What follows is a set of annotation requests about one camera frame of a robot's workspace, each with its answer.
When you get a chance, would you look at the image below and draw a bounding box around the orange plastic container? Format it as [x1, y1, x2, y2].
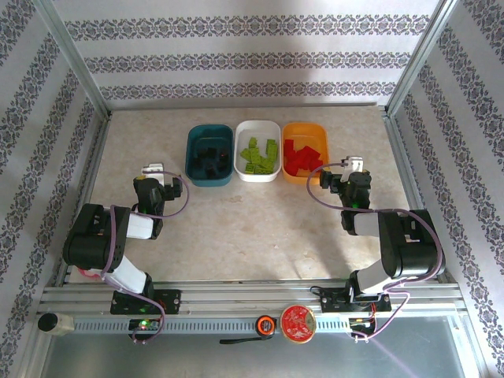
[280, 121, 330, 185]

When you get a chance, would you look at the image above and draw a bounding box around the teal plastic container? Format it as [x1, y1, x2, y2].
[184, 124, 236, 188]

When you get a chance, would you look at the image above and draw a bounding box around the white plastic container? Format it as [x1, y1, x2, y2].
[233, 119, 283, 183]

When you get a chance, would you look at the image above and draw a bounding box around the small lit circuit board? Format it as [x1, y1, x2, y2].
[128, 318, 161, 332]

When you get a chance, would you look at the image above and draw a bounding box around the round red gold tin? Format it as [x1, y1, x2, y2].
[279, 303, 317, 345]

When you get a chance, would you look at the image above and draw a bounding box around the beige cylinder black cap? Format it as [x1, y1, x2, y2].
[37, 313, 76, 337]

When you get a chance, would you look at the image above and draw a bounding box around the black orange tape measure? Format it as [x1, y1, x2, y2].
[254, 314, 279, 337]

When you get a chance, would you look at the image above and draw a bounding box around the grey metal sheet panel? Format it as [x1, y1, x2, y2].
[39, 314, 487, 378]

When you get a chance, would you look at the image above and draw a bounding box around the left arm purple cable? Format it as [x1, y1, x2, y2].
[101, 171, 192, 346]

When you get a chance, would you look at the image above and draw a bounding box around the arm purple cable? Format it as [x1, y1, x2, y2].
[306, 161, 444, 343]
[101, 171, 192, 346]

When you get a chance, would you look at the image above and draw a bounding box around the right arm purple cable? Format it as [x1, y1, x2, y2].
[306, 161, 444, 343]

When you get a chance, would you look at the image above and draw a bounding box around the aluminium side frame rail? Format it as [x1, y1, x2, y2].
[53, 112, 113, 291]
[381, 109, 452, 284]

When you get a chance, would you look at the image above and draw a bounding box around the aluminium rear frame rail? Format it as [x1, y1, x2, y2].
[106, 102, 389, 112]

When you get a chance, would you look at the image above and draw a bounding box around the wired connector board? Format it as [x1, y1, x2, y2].
[348, 314, 377, 330]

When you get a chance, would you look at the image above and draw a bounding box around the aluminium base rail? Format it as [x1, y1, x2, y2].
[37, 280, 462, 318]

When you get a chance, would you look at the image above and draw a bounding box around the grey slotted cable duct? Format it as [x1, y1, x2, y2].
[72, 317, 355, 335]

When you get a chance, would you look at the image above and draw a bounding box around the aluminium frame post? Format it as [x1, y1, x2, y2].
[384, 0, 460, 119]
[33, 0, 113, 119]

